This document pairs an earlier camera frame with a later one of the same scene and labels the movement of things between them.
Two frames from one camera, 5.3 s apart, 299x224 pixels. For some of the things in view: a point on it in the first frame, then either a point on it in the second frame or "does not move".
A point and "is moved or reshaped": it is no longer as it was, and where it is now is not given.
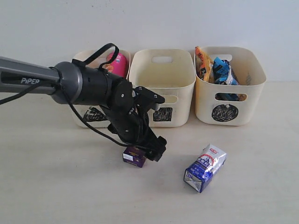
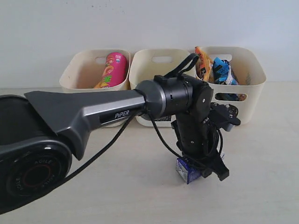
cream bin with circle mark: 219,105 does not move
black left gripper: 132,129 to 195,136
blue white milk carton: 205,167 is moved or reshaped
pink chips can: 118,66 does not move
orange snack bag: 204,66 does not move
